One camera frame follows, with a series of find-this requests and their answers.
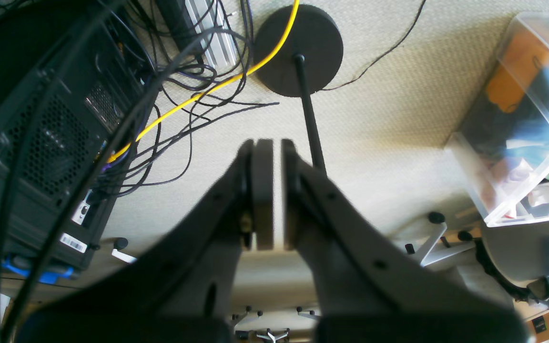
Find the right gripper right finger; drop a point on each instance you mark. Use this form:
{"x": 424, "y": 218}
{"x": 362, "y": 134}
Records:
{"x": 368, "y": 290}

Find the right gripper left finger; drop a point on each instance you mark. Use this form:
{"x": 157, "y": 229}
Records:
{"x": 180, "y": 290}

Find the clear plastic storage bin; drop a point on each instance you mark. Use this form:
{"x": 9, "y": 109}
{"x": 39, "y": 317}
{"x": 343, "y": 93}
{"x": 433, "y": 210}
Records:
{"x": 502, "y": 144}

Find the black computer tower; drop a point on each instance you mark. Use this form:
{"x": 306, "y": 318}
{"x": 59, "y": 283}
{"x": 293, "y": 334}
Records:
{"x": 70, "y": 73}

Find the black round stand base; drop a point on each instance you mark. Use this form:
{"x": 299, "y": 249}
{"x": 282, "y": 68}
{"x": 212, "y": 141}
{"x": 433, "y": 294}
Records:
{"x": 308, "y": 52}

